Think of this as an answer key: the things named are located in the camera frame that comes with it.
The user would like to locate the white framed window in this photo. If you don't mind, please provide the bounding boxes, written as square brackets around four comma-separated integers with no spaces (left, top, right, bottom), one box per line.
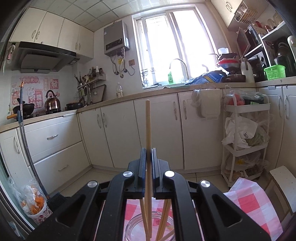
[132,7,223,89]

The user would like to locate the small bin with plastic bag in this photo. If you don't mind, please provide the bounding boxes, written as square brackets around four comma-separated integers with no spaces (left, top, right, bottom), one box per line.
[8,177,53,227]

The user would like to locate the white wire basket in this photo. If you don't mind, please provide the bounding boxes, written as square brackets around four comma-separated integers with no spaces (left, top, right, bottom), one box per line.
[233,0,258,24]

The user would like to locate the white jug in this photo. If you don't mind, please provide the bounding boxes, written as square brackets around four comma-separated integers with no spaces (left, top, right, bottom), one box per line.
[240,58,255,83]

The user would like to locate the grey wall water heater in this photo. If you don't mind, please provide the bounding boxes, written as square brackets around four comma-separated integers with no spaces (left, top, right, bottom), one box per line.
[103,19,130,56]

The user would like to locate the clear glass jar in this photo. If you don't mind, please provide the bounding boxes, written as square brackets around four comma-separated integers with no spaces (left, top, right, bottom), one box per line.
[123,208,176,241]

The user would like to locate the long handled broom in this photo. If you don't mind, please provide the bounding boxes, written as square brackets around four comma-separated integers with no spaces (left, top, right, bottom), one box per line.
[17,81,72,213]

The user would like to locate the wall utensil rack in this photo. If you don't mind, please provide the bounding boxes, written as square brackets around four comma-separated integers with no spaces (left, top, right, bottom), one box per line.
[74,66,107,89]

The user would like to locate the black coffee machine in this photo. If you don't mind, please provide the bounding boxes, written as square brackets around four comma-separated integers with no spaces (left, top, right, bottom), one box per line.
[274,42,294,77]

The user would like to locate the stack of pots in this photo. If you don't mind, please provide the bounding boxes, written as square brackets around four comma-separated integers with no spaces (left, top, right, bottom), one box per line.
[216,47,247,83]

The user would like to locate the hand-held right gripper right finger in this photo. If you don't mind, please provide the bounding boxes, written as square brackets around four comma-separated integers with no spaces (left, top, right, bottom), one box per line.
[151,148,271,241]

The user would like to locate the black wok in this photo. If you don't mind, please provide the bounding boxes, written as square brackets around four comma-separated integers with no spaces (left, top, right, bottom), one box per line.
[66,102,84,111]

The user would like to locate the white stool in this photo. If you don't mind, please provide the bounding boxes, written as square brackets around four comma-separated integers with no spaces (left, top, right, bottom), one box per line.
[264,165,296,216]

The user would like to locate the chrome faucet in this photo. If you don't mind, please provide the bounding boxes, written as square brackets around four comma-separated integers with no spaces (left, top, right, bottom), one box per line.
[169,58,190,80]

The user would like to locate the black pot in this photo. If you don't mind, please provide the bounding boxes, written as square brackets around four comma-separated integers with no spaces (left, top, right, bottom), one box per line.
[12,103,35,116]

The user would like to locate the white hanging plastic bag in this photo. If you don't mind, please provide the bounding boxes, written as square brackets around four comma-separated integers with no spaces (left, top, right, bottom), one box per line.
[191,89,223,120]

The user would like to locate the group of wooden chopsticks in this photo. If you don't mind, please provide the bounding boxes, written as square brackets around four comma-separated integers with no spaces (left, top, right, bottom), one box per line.
[139,199,175,241]

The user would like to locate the white lower kitchen cabinets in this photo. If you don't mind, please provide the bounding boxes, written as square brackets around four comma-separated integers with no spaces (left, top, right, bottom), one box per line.
[0,76,296,183]

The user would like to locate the white counter shelf rack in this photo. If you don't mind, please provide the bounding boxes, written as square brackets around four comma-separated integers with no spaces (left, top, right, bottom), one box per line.
[244,20,292,77]

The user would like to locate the steel kettle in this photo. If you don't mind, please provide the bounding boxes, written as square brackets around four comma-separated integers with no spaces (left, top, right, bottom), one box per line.
[44,90,62,112]

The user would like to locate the microwave oven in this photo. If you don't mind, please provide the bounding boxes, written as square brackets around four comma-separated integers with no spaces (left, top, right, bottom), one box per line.
[236,24,262,58]

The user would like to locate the red white checked tablecloth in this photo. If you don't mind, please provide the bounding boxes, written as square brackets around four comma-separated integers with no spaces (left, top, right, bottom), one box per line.
[99,177,284,241]

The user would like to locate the black range hood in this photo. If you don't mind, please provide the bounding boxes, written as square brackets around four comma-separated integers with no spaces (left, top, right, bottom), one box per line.
[10,41,77,74]

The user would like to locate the pale wooden chopstick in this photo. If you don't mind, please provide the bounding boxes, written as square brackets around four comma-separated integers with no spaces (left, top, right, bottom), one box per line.
[144,100,153,239]

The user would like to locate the dark cutting board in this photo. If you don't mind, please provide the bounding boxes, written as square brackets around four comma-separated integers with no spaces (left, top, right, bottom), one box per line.
[92,84,107,103]

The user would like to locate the pink wall sticker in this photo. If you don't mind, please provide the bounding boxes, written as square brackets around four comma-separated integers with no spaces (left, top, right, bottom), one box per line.
[10,76,60,114]

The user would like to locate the green plastic basket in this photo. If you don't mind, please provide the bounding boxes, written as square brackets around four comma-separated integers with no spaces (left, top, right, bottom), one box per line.
[264,65,286,80]

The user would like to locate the white upper cabinets long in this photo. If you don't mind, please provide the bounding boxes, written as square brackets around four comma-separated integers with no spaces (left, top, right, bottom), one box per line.
[9,7,95,60]

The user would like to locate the white electric kettle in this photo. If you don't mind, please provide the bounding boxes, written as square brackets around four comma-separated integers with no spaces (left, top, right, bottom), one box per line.
[287,35,296,59]

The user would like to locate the clear plastic bottle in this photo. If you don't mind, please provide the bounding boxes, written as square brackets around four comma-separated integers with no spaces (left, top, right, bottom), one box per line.
[115,82,124,98]

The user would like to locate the white rolling cart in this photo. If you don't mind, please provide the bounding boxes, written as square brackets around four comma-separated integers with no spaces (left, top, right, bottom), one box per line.
[221,89,271,187]

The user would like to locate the white upper cabinets short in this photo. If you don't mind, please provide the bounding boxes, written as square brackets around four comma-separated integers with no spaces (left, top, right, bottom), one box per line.
[210,0,243,27]

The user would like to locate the blue bag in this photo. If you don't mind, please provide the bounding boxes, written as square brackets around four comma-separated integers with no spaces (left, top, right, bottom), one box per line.
[185,70,228,86]

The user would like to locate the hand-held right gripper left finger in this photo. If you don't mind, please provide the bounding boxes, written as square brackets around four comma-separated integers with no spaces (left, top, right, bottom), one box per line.
[26,148,147,241]

